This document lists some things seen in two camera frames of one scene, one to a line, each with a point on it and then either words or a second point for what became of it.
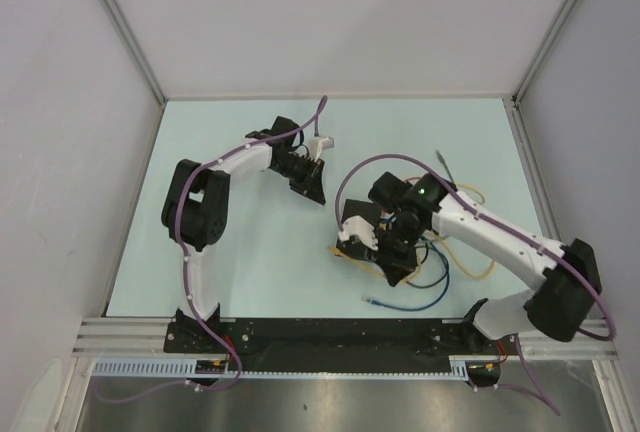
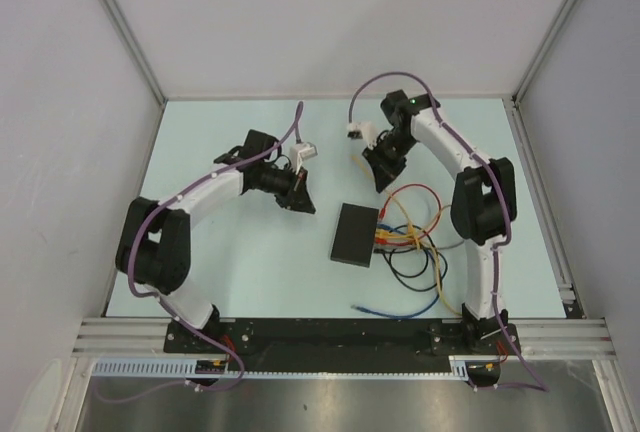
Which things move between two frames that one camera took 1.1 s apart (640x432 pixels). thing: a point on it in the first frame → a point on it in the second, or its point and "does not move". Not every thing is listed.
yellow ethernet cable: [372, 269] → [414, 232]
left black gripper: [310, 184] → [296, 197]
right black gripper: [394, 266] → [384, 170]
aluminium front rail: [127, 337] does not move
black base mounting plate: [338, 344] does not move
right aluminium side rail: [532, 169] does not move
